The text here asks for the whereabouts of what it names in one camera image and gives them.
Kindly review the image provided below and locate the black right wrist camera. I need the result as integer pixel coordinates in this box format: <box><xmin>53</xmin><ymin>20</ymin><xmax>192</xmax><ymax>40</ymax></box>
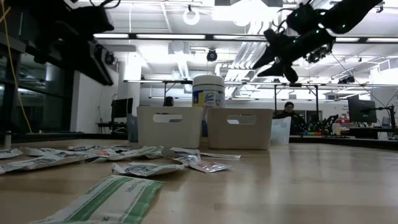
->
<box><xmin>263</xmin><ymin>28</ymin><xmax>292</xmax><ymax>48</ymax></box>

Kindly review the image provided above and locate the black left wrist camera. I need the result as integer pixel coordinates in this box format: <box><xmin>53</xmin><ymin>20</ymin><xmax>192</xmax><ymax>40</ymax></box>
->
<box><xmin>63</xmin><ymin>4</ymin><xmax>115</xmax><ymax>34</ymax></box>

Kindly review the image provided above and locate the small white cylinder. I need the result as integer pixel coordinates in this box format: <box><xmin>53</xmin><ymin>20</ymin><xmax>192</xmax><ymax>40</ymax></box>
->
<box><xmin>3</xmin><ymin>130</ymin><xmax>12</xmax><ymax>150</ymax></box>

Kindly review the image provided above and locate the clear plastic bin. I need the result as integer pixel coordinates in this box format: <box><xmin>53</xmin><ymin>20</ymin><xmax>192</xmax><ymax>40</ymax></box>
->
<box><xmin>270</xmin><ymin>116</ymin><xmax>292</xmax><ymax>144</ymax></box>

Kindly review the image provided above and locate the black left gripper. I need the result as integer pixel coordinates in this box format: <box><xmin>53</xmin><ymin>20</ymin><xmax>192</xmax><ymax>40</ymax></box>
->
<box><xmin>30</xmin><ymin>21</ymin><xmax>114</xmax><ymax>86</ymax></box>

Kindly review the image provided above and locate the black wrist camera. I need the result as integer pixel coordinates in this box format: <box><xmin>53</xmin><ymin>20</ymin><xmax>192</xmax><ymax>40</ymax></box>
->
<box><xmin>63</xmin><ymin>4</ymin><xmax>115</xmax><ymax>34</ymax></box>
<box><xmin>263</xmin><ymin>28</ymin><xmax>292</xmax><ymax>48</ymax></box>

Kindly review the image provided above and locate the yellow hanging cable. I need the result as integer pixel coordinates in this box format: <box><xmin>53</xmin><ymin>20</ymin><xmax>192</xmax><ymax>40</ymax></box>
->
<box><xmin>0</xmin><ymin>0</ymin><xmax>34</xmax><ymax>134</ymax></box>

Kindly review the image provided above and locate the black computer monitor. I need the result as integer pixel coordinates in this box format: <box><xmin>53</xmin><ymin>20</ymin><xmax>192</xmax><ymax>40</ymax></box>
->
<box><xmin>111</xmin><ymin>97</ymin><xmax>134</xmax><ymax>124</ymax></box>
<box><xmin>347</xmin><ymin>94</ymin><xmax>378</xmax><ymax>124</ymax></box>

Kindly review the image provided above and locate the disinfecting wipes canister white lid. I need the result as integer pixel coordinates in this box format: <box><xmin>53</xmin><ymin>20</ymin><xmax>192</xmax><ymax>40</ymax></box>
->
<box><xmin>192</xmin><ymin>74</ymin><xmax>226</xmax><ymax>109</ymax></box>

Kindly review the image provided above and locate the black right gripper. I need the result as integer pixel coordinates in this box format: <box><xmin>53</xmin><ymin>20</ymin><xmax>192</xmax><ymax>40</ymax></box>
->
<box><xmin>252</xmin><ymin>29</ymin><xmax>336</xmax><ymax>84</ymax></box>

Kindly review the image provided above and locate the white plastic bin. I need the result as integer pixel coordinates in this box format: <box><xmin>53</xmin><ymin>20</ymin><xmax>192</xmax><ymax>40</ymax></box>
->
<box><xmin>136</xmin><ymin>106</ymin><xmax>204</xmax><ymax>149</ymax></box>

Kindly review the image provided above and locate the round ceiling lamp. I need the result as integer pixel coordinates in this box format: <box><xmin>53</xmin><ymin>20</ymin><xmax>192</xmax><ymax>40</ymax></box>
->
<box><xmin>182</xmin><ymin>7</ymin><xmax>201</xmax><ymax>26</ymax></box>

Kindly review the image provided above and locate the grey plastic bin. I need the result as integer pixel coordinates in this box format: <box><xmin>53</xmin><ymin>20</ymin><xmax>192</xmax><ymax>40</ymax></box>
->
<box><xmin>207</xmin><ymin>108</ymin><xmax>274</xmax><ymax>150</ymax></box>

